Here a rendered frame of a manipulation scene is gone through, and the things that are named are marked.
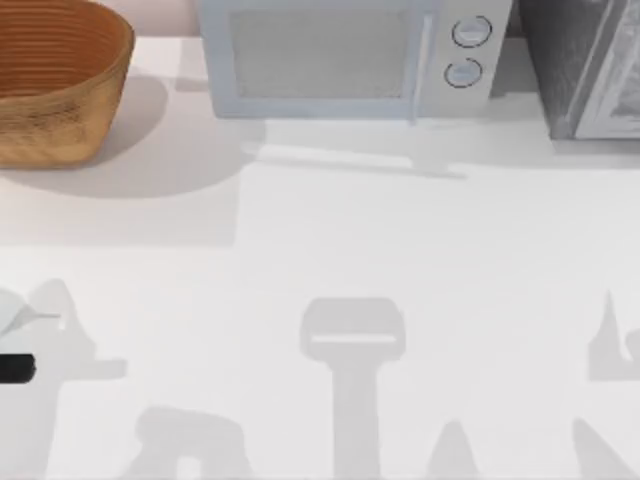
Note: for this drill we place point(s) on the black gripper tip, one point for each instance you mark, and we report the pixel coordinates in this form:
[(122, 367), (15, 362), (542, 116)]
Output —
[(15, 368)]

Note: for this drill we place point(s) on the grey cabinet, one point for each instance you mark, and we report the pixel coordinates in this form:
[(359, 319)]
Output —
[(560, 65)]

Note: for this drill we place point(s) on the microwave door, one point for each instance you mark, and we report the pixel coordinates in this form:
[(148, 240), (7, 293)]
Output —
[(320, 55)]

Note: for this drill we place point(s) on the brown woven basket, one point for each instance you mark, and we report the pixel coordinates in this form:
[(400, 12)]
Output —
[(60, 100)]

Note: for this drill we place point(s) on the pale microwave oven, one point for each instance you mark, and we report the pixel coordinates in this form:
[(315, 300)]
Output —
[(460, 95)]

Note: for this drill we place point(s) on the round microwave knob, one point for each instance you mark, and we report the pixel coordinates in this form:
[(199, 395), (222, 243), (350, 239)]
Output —
[(463, 73), (471, 31)]

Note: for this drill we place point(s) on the grey cabinet door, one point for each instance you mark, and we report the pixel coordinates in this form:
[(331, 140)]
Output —
[(612, 80)]

